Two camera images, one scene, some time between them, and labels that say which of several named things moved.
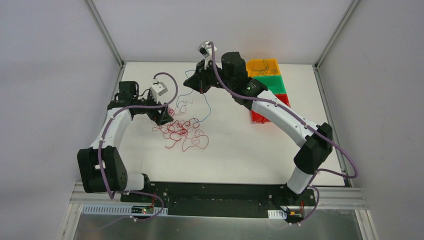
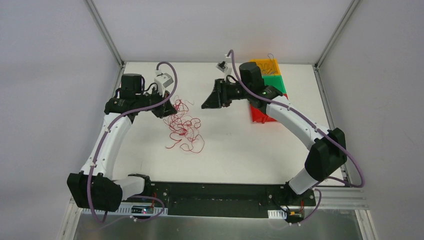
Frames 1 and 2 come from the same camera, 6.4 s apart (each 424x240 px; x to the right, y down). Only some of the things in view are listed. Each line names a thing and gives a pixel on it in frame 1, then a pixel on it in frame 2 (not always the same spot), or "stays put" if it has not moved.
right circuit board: (295, 215) stays put
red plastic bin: (256, 118) stays put
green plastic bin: (274, 83) stays put
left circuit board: (142, 209) stays put
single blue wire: (192, 91) → (273, 58)
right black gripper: (200, 78) → (221, 93)
